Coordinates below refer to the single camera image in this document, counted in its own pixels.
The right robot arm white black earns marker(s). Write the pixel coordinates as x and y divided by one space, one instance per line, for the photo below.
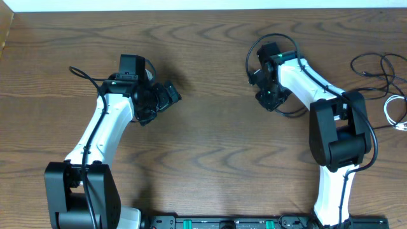
338 135

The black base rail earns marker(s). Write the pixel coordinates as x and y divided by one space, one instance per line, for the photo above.
283 222

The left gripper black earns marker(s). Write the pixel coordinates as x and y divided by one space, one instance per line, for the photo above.
166 100

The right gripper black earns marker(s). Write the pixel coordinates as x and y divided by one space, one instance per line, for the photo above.
269 104

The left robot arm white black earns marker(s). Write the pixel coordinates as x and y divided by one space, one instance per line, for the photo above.
81 191

